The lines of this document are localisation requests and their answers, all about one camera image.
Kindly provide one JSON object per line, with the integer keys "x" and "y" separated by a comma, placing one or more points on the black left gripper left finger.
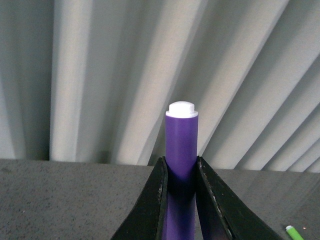
{"x": 147, "y": 219}

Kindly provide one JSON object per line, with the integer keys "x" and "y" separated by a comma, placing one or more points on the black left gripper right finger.
{"x": 222, "y": 214}

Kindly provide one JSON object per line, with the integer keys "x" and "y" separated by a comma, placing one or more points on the purple marker pen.
{"x": 181, "y": 136}

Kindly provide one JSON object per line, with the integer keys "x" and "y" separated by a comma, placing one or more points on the green marker pen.
{"x": 293, "y": 233}

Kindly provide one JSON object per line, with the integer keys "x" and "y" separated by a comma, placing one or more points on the grey pleated curtain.
{"x": 91, "y": 80}

